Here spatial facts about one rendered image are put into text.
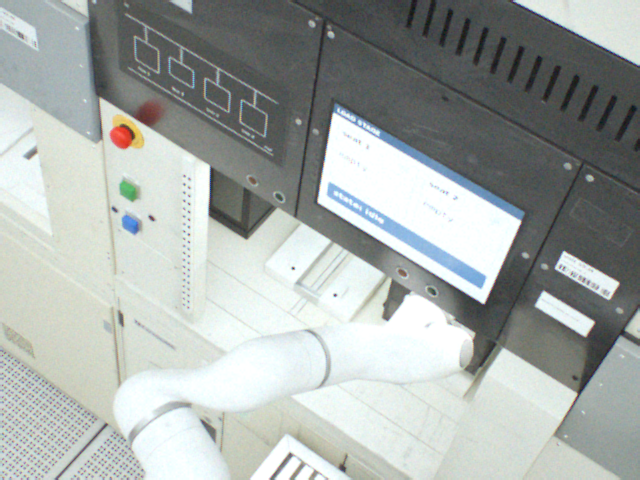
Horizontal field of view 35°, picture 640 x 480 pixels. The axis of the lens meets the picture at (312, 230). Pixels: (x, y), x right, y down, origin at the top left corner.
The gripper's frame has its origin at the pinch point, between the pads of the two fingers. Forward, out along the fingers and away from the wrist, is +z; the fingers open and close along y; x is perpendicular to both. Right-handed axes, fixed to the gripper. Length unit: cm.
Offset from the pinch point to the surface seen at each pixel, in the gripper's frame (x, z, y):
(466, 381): -29.6, -7.6, 9.6
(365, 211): 31.6, -29.5, -10.5
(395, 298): -16.0, -8.7, -8.8
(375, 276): -29.7, 2.1, -17.6
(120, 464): -120, -34, -61
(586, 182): 58, -30, 15
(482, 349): -15.0, -8.8, 9.9
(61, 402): -120, -29, -86
